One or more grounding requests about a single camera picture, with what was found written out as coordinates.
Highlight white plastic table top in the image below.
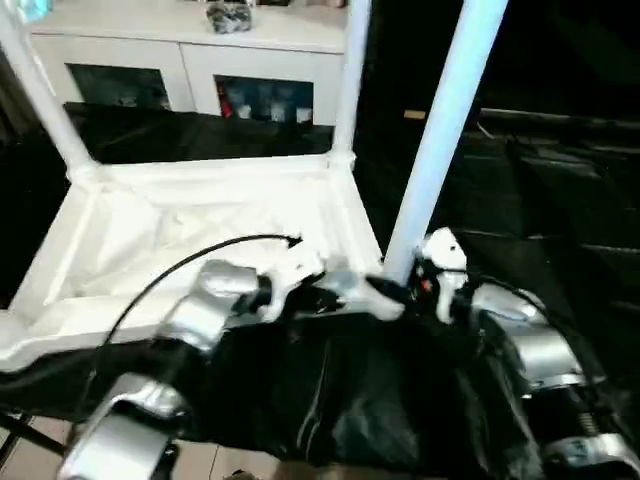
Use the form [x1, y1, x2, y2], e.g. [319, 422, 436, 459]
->
[0, 152, 406, 374]

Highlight black plastic mat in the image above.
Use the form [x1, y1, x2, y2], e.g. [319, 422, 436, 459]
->
[0, 100, 640, 479]

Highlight black low shelf board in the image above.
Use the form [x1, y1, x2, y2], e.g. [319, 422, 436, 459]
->
[480, 104, 640, 129]

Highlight white sideboard cabinet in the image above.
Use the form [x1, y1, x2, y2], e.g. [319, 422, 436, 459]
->
[28, 0, 349, 127]

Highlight grey crumpled object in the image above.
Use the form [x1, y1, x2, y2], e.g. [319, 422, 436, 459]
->
[205, 0, 257, 34]

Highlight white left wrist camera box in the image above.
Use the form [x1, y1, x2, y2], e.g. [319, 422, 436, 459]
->
[262, 240, 327, 323]

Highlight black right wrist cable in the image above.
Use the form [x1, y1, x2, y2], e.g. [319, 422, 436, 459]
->
[455, 274, 571, 336]

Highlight black folding table frame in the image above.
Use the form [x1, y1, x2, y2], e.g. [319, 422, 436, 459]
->
[0, 410, 43, 471]

